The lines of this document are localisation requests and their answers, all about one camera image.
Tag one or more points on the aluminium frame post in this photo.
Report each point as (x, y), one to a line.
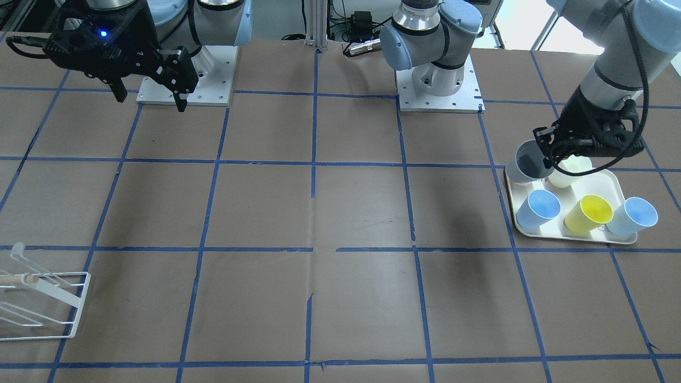
(316, 16)

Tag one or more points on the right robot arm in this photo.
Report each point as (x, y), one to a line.
(211, 31)

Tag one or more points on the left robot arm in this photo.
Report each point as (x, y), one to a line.
(639, 39)

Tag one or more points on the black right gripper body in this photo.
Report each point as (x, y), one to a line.
(142, 33)

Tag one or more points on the black power adapter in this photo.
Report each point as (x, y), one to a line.
(361, 21)

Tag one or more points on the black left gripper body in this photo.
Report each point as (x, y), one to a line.
(581, 113)

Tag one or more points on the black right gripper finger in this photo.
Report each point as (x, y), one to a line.
(174, 70)
(117, 87)

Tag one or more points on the yellow cup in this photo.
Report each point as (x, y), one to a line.
(589, 213)

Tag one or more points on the light blue cup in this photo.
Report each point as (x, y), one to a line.
(633, 215)

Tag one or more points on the white wire cup rack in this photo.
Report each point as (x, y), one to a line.
(39, 304)

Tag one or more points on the white translucent plastic cup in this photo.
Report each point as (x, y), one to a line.
(527, 164)

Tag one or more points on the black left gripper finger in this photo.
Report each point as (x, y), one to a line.
(557, 154)
(544, 137)

